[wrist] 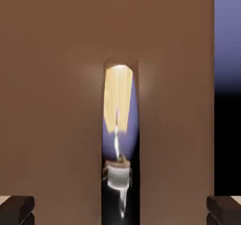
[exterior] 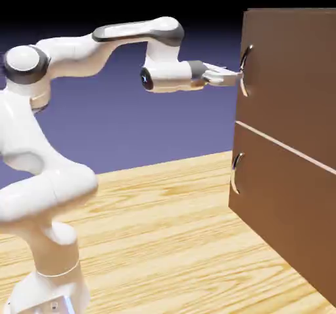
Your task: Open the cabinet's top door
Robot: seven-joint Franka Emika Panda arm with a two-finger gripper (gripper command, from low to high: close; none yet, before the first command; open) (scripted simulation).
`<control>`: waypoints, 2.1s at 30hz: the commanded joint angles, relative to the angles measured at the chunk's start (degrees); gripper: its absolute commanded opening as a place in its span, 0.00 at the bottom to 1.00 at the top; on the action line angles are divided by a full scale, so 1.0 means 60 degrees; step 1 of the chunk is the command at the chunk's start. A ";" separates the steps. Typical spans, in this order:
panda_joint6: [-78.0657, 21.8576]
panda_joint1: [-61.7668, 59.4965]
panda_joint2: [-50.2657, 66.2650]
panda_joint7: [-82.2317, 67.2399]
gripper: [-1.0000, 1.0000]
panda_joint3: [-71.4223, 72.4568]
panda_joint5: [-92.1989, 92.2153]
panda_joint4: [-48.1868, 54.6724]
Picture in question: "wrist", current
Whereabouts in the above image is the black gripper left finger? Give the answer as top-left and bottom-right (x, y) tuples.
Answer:
(0, 195), (35, 225)

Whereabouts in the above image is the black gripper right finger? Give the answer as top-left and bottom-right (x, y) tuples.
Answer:
(206, 195), (241, 225)

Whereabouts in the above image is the brown cabinet door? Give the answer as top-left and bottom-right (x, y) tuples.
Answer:
(0, 0), (215, 225)

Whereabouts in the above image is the shiny curved metal handle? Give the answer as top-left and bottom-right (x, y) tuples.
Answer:
(101, 54), (141, 225)

